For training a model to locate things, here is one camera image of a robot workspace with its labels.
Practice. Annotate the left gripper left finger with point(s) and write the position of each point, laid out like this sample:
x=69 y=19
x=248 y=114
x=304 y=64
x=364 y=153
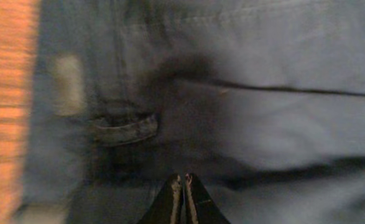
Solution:
x=167 y=206

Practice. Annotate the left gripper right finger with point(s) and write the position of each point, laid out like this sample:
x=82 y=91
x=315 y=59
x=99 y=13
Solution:
x=199 y=206

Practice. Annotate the blue denim shorts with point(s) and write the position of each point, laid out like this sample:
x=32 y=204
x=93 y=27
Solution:
x=264 y=101

